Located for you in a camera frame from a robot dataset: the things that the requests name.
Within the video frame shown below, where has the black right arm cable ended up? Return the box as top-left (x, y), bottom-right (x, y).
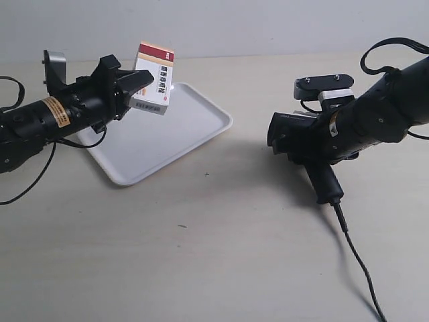
top-left (360, 36), bottom-right (429, 76)

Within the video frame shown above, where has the white red medicine box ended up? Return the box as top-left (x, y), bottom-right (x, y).
top-left (129, 42), bottom-right (175, 115)

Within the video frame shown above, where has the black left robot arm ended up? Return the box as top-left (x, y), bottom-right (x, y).
top-left (1, 50), bottom-right (154, 172)

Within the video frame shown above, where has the white plastic tray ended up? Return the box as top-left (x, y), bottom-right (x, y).
top-left (77, 83), bottom-right (233, 186)

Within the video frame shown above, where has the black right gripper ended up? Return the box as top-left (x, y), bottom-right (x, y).
top-left (271, 112), bottom-right (360, 165)

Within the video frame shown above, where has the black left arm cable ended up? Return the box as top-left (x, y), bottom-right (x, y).
top-left (0, 76), bottom-right (108, 205)

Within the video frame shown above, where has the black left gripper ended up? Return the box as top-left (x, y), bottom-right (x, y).
top-left (65, 55), bottom-right (154, 134)

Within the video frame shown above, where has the black handheld barcode scanner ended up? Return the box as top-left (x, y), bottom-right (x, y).
top-left (267, 112), bottom-right (344, 207)

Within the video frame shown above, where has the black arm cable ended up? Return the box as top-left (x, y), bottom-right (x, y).
top-left (360, 36), bottom-right (429, 76)
top-left (0, 76), bottom-right (108, 205)

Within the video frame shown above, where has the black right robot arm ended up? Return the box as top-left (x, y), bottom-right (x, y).
top-left (267, 58), bottom-right (428, 164)

